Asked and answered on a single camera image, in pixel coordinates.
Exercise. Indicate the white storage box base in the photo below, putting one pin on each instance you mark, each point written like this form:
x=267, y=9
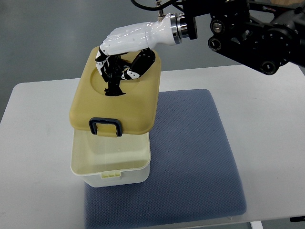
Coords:
x=110, y=161

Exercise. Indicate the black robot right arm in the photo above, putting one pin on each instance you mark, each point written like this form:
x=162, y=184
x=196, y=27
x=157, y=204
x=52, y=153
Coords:
x=262, y=36

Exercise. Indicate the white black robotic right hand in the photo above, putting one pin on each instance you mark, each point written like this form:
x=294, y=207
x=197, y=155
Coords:
x=142, y=38

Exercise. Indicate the blue grey fabric mat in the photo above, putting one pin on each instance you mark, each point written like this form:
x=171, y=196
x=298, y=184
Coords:
x=193, y=174

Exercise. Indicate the white table leg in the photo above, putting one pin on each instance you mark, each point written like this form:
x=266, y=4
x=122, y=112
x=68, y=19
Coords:
x=256, y=225

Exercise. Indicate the yellow storage box lid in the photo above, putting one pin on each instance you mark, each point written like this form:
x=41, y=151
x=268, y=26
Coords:
x=135, y=109

